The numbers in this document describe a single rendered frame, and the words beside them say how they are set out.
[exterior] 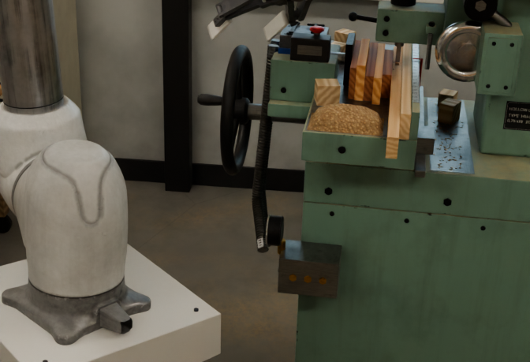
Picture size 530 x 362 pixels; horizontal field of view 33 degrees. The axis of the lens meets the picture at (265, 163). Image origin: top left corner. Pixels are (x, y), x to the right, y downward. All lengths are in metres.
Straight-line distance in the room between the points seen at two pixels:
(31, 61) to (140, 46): 1.87
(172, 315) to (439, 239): 0.61
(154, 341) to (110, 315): 0.08
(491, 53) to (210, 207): 1.82
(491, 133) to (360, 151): 0.33
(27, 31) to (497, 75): 0.85
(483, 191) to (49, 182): 0.85
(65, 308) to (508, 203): 0.87
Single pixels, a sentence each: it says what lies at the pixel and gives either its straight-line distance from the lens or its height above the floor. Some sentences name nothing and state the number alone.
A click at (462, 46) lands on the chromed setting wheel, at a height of 1.03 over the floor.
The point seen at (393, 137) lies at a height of 0.94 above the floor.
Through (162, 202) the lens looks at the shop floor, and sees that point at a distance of 3.38.
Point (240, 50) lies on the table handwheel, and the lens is 1.94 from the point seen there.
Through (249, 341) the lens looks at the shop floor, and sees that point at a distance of 2.62.
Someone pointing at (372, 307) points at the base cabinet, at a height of 0.48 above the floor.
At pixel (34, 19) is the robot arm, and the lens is 1.49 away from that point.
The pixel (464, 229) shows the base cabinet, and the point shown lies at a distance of 1.84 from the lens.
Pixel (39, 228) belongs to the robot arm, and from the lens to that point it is 1.41.
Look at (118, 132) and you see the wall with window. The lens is 3.50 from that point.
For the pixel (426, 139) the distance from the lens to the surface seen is 1.81.
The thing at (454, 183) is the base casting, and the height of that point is 0.78.
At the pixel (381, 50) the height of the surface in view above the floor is 0.96.
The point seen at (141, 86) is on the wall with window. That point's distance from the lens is 3.41.
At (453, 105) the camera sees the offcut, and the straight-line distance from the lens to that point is 2.02.
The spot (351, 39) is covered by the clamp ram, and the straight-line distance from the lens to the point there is 1.91.
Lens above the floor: 1.53
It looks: 24 degrees down
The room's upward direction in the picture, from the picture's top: 2 degrees clockwise
